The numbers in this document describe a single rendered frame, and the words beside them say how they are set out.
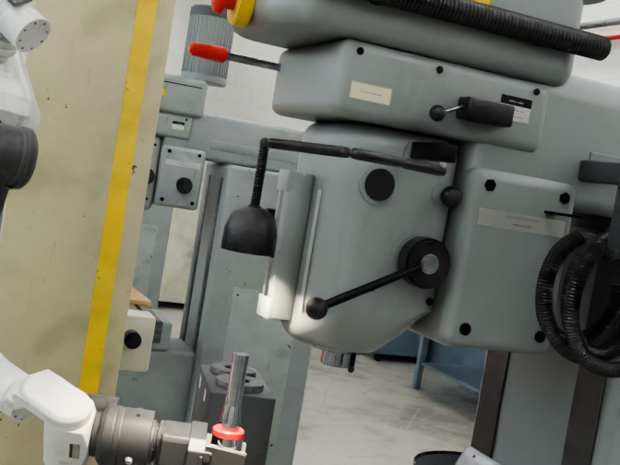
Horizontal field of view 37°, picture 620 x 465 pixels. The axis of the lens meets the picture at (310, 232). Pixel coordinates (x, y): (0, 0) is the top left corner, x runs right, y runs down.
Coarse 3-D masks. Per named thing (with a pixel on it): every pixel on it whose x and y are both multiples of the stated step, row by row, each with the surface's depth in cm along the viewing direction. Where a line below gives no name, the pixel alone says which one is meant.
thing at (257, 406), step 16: (208, 368) 182; (224, 368) 178; (208, 384) 169; (224, 384) 167; (256, 384) 169; (208, 400) 164; (224, 400) 164; (256, 400) 165; (272, 400) 166; (192, 416) 184; (208, 416) 164; (256, 416) 166; (272, 416) 166; (208, 432) 164; (256, 432) 166; (256, 448) 166; (256, 464) 166
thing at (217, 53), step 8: (192, 48) 133; (200, 48) 133; (208, 48) 133; (216, 48) 134; (224, 48) 135; (200, 56) 134; (208, 56) 134; (216, 56) 134; (224, 56) 134; (232, 56) 135; (240, 56) 136; (248, 56) 137; (248, 64) 137; (256, 64) 137; (264, 64) 137; (272, 64) 138; (280, 64) 138
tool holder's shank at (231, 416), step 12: (240, 360) 135; (240, 372) 135; (228, 384) 135; (240, 384) 135; (228, 396) 135; (240, 396) 135; (228, 408) 135; (240, 408) 136; (228, 420) 135; (240, 420) 136
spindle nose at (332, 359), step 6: (324, 354) 136; (330, 354) 135; (336, 354) 134; (342, 354) 135; (348, 354) 135; (324, 360) 135; (330, 360) 135; (336, 360) 135; (342, 360) 135; (348, 360) 135; (336, 366) 135; (342, 366) 135; (348, 366) 135
